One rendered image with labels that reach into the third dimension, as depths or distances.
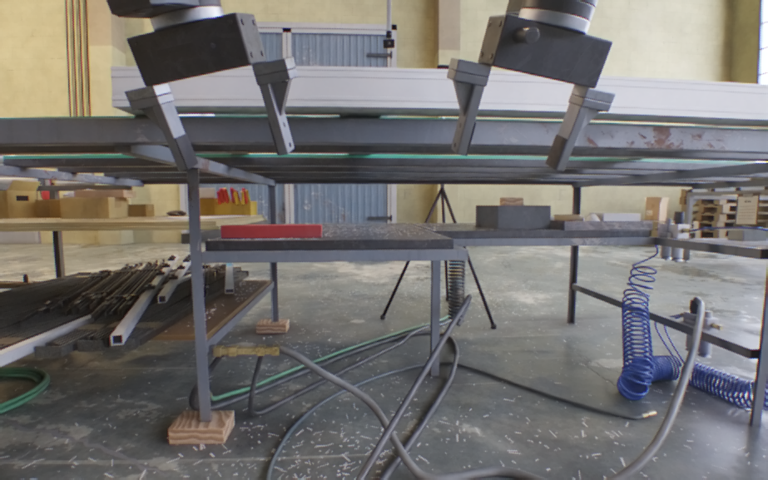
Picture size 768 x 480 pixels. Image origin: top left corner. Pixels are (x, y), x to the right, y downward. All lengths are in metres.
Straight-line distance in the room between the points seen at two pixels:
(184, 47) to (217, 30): 0.04
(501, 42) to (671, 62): 9.65
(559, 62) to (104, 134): 0.77
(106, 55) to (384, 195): 5.40
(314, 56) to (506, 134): 7.06
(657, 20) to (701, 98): 9.17
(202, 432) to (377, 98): 1.04
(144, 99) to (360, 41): 7.36
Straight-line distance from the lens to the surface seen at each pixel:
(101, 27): 8.73
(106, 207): 1.95
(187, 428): 1.33
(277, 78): 0.46
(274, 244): 1.14
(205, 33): 0.47
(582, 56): 0.50
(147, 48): 0.51
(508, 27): 0.46
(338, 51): 7.74
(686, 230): 1.89
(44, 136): 0.95
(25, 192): 2.40
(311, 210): 7.25
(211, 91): 0.77
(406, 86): 0.73
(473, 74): 0.46
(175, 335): 1.33
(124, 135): 0.86
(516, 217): 1.67
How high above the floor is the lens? 0.69
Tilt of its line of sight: 5 degrees down
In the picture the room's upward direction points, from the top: straight up
